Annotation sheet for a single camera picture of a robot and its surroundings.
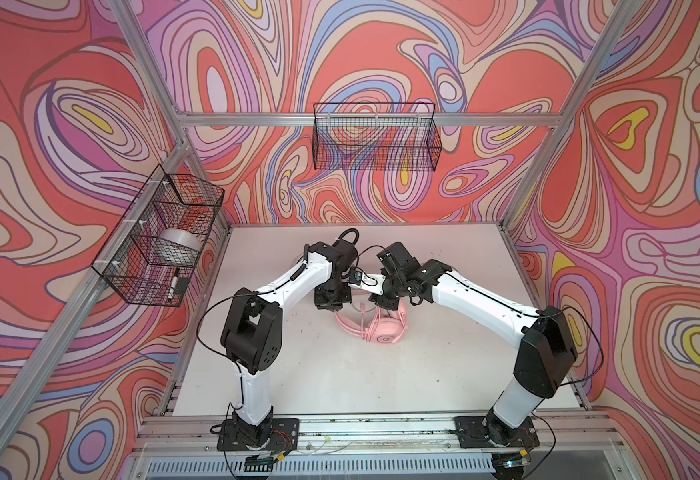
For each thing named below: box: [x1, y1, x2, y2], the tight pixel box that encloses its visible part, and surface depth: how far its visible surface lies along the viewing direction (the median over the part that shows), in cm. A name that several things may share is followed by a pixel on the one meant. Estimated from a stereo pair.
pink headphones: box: [334, 298, 408, 345], surface depth 80 cm
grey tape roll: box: [151, 228, 202, 266], surface depth 74 cm
